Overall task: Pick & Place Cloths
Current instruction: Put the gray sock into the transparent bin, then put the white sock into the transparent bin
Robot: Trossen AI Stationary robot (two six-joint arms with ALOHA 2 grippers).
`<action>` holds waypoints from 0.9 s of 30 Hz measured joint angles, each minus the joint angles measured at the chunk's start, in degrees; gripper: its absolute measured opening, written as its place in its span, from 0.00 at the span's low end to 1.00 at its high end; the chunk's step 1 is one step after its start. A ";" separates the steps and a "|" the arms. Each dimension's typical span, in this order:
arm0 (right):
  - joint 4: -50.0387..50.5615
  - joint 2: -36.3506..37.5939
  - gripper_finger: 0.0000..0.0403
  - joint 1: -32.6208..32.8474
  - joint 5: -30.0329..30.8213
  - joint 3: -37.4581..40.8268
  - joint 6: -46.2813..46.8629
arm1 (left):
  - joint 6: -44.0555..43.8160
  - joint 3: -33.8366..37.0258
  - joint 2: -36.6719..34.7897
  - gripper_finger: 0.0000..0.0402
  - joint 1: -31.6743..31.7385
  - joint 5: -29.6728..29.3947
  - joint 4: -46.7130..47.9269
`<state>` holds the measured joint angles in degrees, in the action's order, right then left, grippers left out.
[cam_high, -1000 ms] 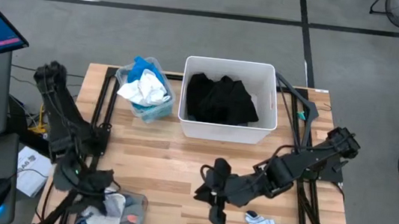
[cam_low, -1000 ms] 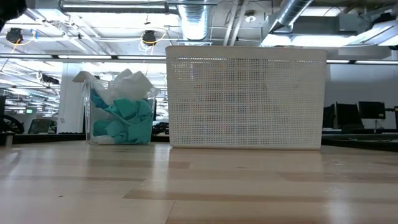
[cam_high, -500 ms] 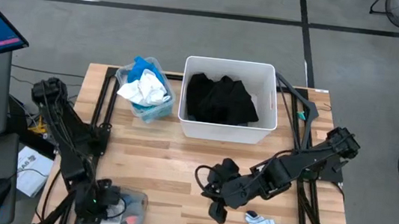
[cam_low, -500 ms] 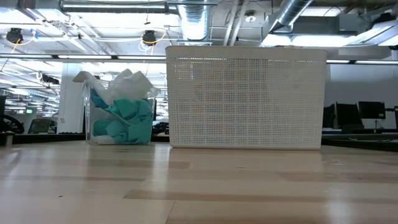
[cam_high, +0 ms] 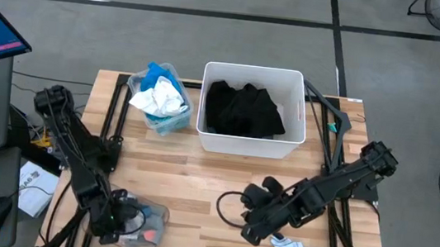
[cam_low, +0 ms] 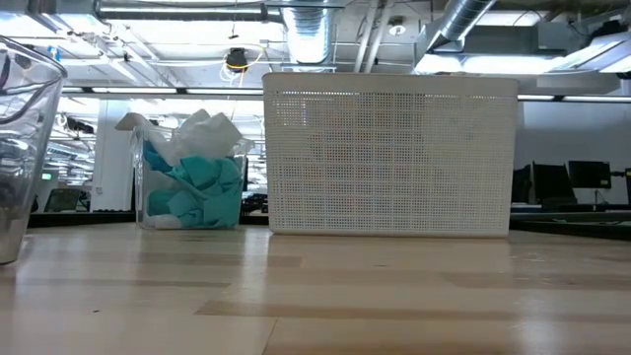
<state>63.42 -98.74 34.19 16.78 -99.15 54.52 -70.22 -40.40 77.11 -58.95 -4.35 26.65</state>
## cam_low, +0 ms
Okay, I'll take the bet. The white perforated plastic basket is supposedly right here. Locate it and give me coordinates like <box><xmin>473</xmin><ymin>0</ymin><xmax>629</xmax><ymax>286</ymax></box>
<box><xmin>261</xmin><ymin>72</ymin><xmax>521</xmax><ymax>239</ymax></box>

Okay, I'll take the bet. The teal cloth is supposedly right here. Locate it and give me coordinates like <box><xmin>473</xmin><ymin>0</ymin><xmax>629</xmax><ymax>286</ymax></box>
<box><xmin>145</xmin><ymin>155</ymin><xmax>244</xmax><ymax>229</ymax></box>

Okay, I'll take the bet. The small clear plastic container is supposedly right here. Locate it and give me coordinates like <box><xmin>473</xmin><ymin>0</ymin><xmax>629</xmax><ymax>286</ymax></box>
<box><xmin>130</xmin><ymin>125</ymin><xmax>250</xmax><ymax>231</ymax></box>

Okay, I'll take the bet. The white pillar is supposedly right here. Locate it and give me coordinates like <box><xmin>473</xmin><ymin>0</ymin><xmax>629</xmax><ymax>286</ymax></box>
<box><xmin>91</xmin><ymin>101</ymin><xmax>135</xmax><ymax>213</ymax></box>

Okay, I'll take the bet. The dark ceiling pipe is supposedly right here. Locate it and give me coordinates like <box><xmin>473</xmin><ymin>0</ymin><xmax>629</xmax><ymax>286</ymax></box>
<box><xmin>93</xmin><ymin>0</ymin><xmax>285</xmax><ymax>23</ymax></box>

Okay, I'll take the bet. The dark background monitor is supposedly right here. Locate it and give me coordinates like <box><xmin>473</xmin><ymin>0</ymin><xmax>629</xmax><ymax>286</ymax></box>
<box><xmin>568</xmin><ymin>160</ymin><xmax>612</xmax><ymax>189</ymax></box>
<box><xmin>531</xmin><ymin>162</ymin><xmax>578</xmax><ymax>206</ymax></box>
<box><xmin>43</xmin><ymin>188</ymin><xmax>83</xmax><ymax>213</ymax></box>

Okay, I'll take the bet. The large clear plastic bin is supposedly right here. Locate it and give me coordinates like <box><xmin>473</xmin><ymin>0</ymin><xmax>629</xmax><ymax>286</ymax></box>
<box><xmin>0</xmin><ymin>35</ymin><xmax>69</xmax><ymax>266</ymax></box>

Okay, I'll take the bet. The black ceiling camera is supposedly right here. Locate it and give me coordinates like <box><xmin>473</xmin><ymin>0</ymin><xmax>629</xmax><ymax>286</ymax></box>
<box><xmin>226</xmin><ymin>47</ymin><xmax>249</xmax><ymax>74</ymax></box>

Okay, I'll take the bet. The ribbed silver ceiling duct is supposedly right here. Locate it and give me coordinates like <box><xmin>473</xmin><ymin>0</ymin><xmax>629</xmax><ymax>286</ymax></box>
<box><xmin>280</xmin><ymin>0</ymin><xmax>337</xmax><ymax>66</ymax></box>

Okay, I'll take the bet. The slanted silver ceiling duct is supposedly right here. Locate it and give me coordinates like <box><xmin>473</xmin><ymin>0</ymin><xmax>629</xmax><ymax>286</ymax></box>
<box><xmin>426</xmin><ymin>0</ymin><xmax>497</xmax><ymax>53</ymax></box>

